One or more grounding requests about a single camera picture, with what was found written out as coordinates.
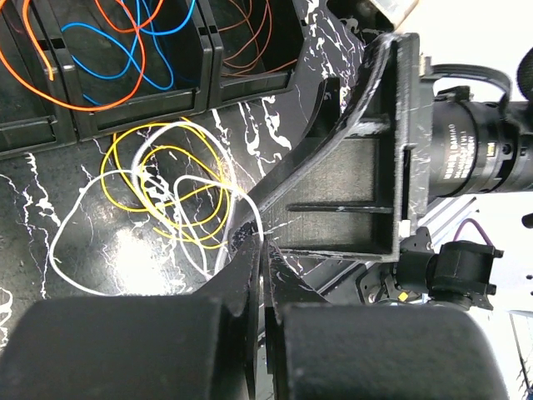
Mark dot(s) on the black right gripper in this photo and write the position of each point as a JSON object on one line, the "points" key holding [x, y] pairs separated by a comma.
{"points": [[475, 147]]}

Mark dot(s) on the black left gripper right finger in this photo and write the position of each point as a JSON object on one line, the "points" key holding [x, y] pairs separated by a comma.
{"points": [[319, 350]]}

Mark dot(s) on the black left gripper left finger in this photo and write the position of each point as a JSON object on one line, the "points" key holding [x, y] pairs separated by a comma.
{"points": [[197, 346]]}

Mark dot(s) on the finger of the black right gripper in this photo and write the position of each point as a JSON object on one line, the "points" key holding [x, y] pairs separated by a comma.
{"points": [[326, 110], [355, 193]]}

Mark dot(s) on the black three-compartment tray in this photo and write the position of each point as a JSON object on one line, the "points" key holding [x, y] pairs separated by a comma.
{"points": [[76, 70]]}

